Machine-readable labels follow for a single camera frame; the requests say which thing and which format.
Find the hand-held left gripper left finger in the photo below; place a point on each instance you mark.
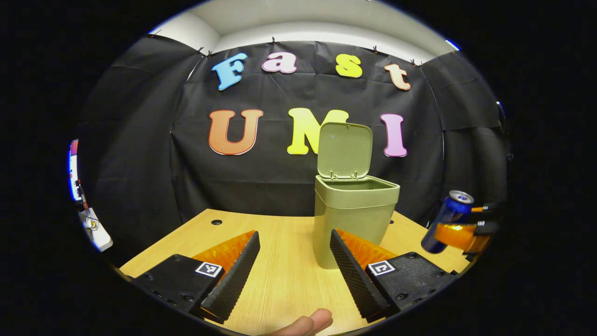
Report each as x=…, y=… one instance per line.
x=233, y=280

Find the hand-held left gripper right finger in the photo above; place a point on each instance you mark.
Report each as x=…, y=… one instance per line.
x=354, y=275

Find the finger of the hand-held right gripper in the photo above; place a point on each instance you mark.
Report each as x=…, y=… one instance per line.
x=489, y=207
x=459, y=235

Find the blue pop can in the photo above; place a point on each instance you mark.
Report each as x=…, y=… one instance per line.
x=450, y=212

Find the green desktop garbage bin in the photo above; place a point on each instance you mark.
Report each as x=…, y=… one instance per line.
x=350, y=214

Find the wooden desktop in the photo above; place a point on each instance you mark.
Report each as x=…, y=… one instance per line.
x=280, y=252

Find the black backdrop cloth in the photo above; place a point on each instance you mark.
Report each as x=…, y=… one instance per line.
x=261, y=177

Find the white side table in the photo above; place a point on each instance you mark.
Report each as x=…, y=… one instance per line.
x=95, y=233

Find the red bottle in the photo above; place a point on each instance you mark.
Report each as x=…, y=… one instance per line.
x=82, y=196

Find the computer monitor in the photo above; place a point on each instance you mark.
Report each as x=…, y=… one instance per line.
x=73, y=168

